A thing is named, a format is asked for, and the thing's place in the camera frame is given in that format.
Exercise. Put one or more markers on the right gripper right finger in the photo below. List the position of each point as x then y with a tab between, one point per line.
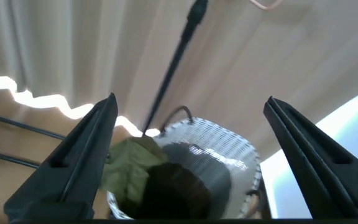
328	174

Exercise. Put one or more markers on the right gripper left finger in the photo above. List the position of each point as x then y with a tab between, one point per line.
73	174

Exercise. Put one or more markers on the green garment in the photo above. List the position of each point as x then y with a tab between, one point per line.
129	168

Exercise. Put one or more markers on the white laundry basket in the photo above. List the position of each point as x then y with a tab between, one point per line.
216	137

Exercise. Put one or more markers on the black clothes rack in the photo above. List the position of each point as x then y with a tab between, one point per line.
179	53

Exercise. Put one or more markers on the pink clothes hanger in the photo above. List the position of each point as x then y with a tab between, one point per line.
264	7

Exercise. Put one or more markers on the beige curtain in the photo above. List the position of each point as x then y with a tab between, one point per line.
244	62

